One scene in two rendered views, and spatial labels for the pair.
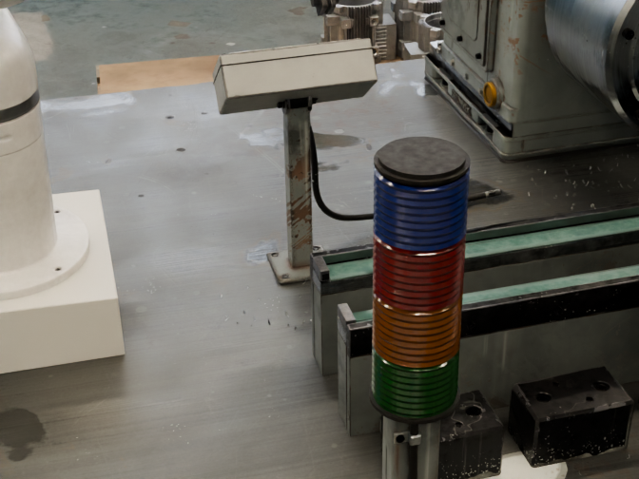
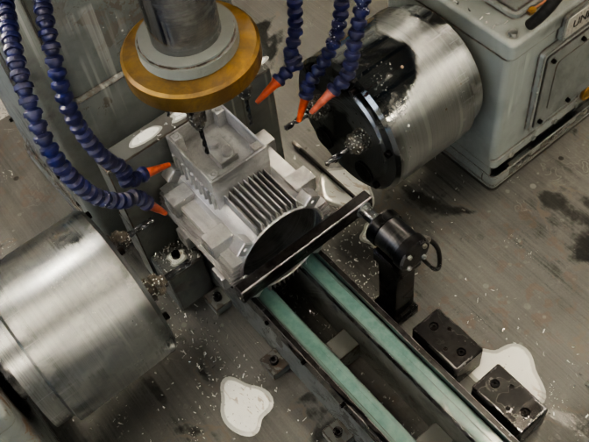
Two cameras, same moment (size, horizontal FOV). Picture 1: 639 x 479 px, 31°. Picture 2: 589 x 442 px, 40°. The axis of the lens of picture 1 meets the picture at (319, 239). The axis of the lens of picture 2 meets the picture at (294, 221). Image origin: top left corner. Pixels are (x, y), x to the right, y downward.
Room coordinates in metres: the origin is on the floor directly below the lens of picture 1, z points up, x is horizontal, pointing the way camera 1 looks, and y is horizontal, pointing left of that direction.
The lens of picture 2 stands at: (1.21, 0.23, 2.04)
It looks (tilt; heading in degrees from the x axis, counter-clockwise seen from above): 55 degrees down; 253
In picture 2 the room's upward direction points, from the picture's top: 9 degrees counter-clockwise
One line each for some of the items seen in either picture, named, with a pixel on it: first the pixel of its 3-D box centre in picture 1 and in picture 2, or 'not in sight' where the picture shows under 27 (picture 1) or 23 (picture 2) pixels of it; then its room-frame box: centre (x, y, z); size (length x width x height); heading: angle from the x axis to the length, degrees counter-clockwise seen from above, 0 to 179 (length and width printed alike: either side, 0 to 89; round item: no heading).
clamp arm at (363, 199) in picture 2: not in sight; (306, 245); (1.01, -0.40, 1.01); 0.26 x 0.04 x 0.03; 15
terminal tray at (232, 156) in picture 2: not in sight; (219, 156); (1.07, -0.55, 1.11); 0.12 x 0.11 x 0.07; 104
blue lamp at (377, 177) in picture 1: (420, 198); not in sight; (0.64, -0.06, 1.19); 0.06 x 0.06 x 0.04
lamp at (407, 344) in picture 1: (416, 316); not in sight; (0.64, -0.06, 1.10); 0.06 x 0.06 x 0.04
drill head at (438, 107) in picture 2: not in sight; (400, 89); (0.74, -0.60, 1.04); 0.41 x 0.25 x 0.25; 15
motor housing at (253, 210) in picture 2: not in sight; (244, 209); (1.06, -0.51, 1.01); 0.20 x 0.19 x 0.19; 104
